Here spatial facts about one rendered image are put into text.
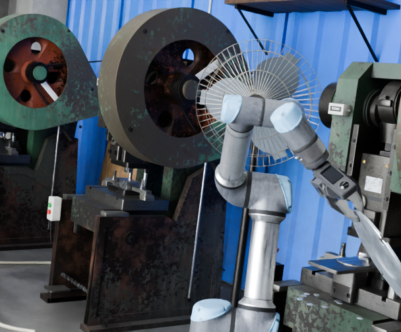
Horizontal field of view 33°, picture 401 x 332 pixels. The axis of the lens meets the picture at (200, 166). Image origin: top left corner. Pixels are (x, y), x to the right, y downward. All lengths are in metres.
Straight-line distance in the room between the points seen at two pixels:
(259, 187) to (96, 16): 4.78
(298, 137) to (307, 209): 2.65
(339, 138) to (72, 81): 2.95
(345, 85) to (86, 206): 1.82
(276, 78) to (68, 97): 2.35
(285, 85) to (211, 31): 0.64
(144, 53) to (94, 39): 3.33
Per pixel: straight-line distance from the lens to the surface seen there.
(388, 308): 2.40
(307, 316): 2.52
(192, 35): 3.51
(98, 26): 6.56
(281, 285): 2.58
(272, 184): 2.09
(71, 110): 5.14
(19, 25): 4.92
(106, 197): 3.82
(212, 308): 2.07
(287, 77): 3.05
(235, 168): 1.97
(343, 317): 2.41
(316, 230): 4.25
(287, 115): 1.68
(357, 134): 2.50
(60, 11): 7.18
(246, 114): 1.77
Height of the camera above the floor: 1.29
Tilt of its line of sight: 6 degrees down
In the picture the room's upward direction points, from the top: 7 degrees clockwise
